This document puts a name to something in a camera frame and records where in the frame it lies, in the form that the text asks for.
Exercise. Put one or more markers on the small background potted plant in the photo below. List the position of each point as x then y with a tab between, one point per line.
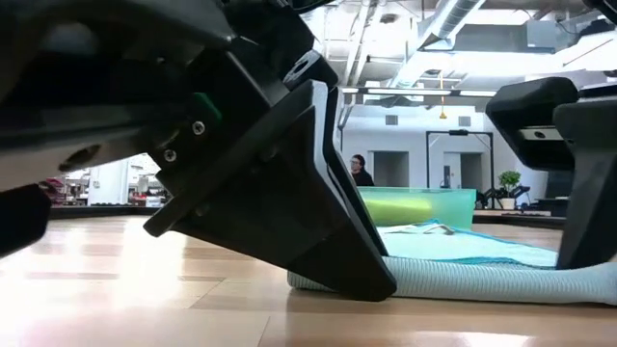
509	185

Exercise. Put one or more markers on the overhead light bar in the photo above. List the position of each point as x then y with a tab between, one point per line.
410	91

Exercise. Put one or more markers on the black background frame stand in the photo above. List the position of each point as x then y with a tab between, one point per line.
458	132

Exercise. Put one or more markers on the silver ventilation duct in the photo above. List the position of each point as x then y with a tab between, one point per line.
453	14

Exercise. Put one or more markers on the dark cabinet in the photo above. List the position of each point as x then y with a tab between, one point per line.
559	193

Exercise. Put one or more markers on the red background equipment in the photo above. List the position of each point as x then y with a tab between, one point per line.
53	190

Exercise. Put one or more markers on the white pillar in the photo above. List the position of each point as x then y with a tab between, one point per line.
108	185

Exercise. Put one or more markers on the black background robot arm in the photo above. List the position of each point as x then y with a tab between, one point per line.
501	195

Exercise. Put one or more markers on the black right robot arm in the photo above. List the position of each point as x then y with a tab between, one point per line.
605	7

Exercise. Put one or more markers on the black aluminium table frame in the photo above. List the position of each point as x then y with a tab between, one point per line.
96	212

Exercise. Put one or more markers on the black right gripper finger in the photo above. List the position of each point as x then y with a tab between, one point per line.
593	193

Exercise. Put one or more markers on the person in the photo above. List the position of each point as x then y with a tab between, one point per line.
360	171

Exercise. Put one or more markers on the teal plastic basket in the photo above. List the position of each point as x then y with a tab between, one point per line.
448	207

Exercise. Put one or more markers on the yellow hanging fixture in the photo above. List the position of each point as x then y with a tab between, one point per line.
442	114

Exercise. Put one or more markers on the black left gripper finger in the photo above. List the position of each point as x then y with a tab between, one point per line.
356	202
279	217

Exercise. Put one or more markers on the light blue microfiber towel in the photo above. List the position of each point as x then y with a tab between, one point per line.
482	279

